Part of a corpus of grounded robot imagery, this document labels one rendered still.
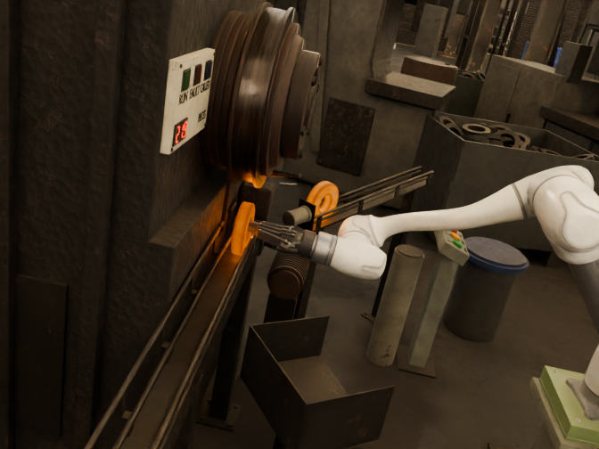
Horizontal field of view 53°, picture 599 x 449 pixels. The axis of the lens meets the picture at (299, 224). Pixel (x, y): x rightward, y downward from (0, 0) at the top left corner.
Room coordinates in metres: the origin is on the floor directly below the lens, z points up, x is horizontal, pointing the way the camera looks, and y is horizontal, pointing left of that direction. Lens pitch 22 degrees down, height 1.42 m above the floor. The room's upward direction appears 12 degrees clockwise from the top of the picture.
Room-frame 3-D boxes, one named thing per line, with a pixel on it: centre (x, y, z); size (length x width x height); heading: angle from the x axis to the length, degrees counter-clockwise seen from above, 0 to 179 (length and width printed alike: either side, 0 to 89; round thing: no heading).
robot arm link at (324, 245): (1.56, -0.08, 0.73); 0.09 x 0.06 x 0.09; 177
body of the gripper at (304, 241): (1.56, -0.01, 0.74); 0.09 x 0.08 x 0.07; 87
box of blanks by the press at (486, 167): (3.95, -1.24, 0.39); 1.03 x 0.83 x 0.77; 102
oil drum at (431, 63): (6.52, -1.01, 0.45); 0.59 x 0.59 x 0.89
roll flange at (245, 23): (1.57, 0.24, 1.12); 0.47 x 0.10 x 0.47; 177
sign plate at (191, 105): (1.23, 0.28, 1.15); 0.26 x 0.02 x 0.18; 177
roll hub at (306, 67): (1.56, 0.06, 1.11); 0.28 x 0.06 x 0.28; 177
